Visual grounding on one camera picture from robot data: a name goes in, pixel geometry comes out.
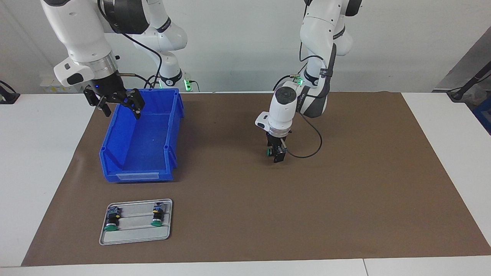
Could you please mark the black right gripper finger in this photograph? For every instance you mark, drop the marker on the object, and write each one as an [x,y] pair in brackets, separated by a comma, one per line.
[96,100]
[137,101]

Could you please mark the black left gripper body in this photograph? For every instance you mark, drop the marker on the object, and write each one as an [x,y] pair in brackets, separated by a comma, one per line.
[277,140]

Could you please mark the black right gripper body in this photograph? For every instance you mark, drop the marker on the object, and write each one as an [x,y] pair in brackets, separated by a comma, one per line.
[109,90]

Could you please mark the green push button switch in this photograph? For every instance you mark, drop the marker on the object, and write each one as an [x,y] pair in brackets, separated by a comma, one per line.
[268,151]

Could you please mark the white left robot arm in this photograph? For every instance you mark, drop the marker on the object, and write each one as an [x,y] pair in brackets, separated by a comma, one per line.
[318,34]

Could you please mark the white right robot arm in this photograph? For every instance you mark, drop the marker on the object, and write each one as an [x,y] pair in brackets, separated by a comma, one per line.
[80,30]

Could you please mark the green push button yellow block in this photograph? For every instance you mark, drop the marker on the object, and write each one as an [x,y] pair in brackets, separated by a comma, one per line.
[157,216]

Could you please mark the green push button grey block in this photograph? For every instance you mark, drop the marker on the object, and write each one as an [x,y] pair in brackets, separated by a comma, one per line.
[112,220]

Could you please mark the blue plastic storage bin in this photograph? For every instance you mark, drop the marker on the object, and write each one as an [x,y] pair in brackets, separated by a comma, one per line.
[142,142]

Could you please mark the white background box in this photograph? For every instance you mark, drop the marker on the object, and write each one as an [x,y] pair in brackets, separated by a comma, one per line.
[48,88]

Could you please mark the brown table mat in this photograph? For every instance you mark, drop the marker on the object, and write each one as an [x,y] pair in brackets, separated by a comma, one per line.
[287,211]

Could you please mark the silver metal tray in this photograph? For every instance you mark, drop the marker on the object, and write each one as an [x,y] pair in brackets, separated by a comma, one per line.
[134,234]

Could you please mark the black stand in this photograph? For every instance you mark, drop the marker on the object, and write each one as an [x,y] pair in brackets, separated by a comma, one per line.
[466,86]

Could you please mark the blue crate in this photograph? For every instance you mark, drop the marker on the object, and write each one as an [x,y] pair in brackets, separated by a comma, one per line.
[484,115]

